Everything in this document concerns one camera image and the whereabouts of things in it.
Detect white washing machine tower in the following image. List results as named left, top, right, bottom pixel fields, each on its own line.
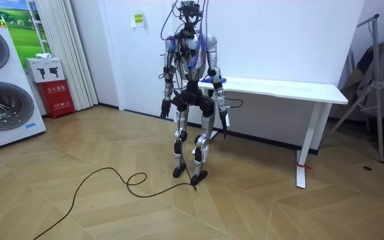
left=0, top=13, right=47, bottom=154

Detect cable bundle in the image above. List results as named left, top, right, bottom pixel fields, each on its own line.
left=159, top=0, right=211, bottom=41

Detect yellow wall sign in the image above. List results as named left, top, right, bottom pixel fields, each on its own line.
left=131, top=12, right=145, bottom=29

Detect white desk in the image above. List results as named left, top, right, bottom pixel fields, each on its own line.
left=197, top=77, right=349, bottom=189

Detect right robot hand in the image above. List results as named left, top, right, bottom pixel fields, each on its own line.
left=219, top=110, right=231, bottom=139

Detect white cardboard box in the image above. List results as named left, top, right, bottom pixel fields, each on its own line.
left=25, top=57, right=66, bottom=84

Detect red tie strap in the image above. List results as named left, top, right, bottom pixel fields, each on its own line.
left=296, top=162, right=315, bottom=172

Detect white folding curtain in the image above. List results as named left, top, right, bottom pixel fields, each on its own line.
left=33, top=0, right=99, bottom=112

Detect black floor cable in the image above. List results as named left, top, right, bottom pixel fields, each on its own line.
left=31, top=109, right=198, bottom=240

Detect green landscape wall poster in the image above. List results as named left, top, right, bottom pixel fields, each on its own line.
left=0, top=0, right=51, bottom=71

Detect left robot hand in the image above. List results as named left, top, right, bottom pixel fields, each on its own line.
left=159, top=98, right=173, bottom=119

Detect robot body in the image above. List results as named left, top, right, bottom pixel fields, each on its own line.
left=165, top=0, right=218, bottom=105

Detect red fire equipment box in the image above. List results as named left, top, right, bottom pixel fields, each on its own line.
left=36, top=79, right=77, bottom=120

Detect robot legs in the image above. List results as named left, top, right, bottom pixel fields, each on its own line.
left=171, top=93, right=216, bottom=187

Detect blue cloth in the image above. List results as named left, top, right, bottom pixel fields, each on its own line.
left=199, top=75, right=228, bottom=84

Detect grey metal stand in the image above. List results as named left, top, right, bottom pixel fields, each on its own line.
left=325, top=13, right=384, bottom=164

